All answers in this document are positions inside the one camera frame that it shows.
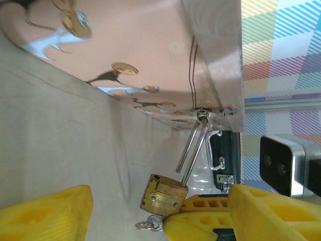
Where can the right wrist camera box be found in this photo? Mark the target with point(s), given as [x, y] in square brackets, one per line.
[281, 165]

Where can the brass padlock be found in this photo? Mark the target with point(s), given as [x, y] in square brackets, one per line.
[163, 198]

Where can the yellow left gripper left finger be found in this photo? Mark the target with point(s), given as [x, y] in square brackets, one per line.
[50, 216]

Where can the black hard case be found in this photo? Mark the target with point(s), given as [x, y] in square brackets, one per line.
[227, 153]

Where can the pink metal box with print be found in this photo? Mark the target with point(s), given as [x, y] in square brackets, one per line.
[140, 42]

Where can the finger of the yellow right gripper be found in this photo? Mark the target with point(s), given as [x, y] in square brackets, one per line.
[193, 202]
[190, 226]

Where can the aluminium frame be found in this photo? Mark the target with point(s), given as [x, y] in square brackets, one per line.
[281, 103]

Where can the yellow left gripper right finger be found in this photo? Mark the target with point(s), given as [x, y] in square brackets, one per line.
[270, 216]

